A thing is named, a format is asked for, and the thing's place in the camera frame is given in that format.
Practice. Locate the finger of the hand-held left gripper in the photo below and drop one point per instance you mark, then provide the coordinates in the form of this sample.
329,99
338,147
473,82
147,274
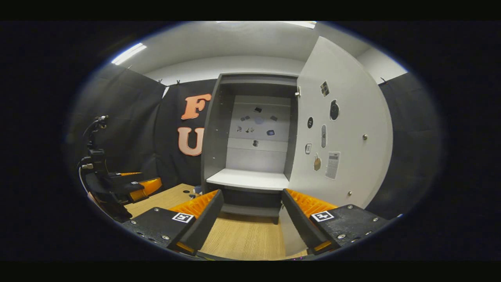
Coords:
119,178
129,188

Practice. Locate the grey cabinet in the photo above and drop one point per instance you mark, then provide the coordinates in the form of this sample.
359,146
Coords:
215,137

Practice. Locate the white cabinet shelf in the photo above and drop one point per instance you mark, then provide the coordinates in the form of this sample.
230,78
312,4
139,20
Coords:
248,179

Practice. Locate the blue plush toy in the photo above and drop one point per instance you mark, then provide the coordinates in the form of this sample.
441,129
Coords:
195,191

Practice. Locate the long ceiling light strip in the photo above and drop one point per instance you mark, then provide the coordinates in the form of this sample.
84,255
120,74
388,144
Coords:
129,53

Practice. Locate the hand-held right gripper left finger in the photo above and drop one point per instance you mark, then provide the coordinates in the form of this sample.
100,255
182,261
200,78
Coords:
203,223

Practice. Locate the metal door hinge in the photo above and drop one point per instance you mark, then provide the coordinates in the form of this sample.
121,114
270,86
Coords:
298,92

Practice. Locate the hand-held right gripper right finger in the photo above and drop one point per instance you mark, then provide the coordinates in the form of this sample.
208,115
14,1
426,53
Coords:
299,223

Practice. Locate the white cabinet door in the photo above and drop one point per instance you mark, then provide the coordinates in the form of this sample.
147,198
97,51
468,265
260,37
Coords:
352,117

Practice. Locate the black backdrop cloth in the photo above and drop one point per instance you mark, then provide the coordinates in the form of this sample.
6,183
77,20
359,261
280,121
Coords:
129,117

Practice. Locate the wide ceiling light panel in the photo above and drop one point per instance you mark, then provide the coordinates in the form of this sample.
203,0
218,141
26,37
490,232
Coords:
303,24

